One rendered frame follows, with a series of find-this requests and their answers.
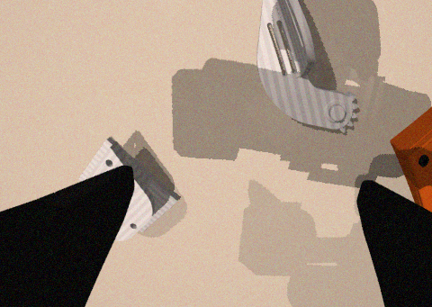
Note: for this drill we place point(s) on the grey housing plate with two holes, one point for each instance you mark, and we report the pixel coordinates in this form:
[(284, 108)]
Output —
[(142, 204)]

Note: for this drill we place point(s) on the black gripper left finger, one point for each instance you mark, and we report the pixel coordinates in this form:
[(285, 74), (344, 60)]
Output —
[(53, 248)]

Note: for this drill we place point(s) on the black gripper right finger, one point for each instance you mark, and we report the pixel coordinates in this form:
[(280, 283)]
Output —
[(398, 233)]

